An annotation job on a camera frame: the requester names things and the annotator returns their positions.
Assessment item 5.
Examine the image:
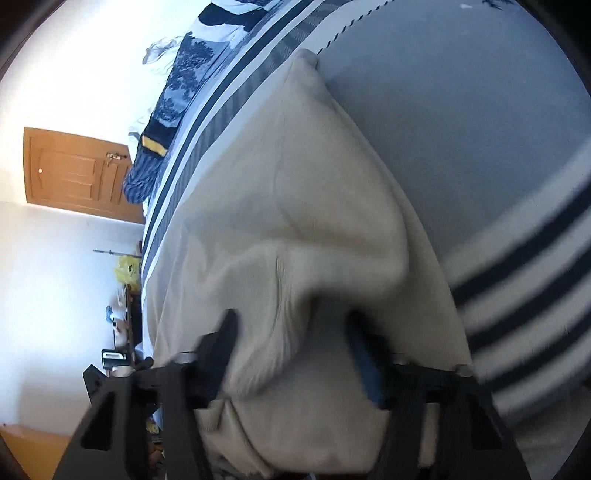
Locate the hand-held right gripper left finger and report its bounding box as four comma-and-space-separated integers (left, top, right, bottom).
53, 309, 241, 480

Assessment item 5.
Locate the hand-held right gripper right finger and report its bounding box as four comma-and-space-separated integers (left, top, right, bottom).
346, 318, 532, 480

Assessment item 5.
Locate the beige knit sweater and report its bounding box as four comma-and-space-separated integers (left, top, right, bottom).
150, 48, 472, 478

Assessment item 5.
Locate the dark wooden side table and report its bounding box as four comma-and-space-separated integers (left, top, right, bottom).
122, 284, 146, 365

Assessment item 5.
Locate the black and white appliance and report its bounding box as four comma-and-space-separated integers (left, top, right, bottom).
102, 349, 133, 371

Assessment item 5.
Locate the yellow plastic bag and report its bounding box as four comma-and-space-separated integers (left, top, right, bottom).
114, 255, 142, 285

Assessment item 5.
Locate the wooden door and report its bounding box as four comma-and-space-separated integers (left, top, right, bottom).
24, 127, 147, 226

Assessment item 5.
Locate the bed with striped blue sheet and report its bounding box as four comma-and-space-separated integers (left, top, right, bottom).
139, 0, 591, 462

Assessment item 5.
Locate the long blue patterned pillow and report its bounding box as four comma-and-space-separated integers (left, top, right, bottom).
122, 31, 234, 205

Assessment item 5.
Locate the white duvet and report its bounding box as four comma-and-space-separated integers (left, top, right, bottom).
141, 37, 181, 66

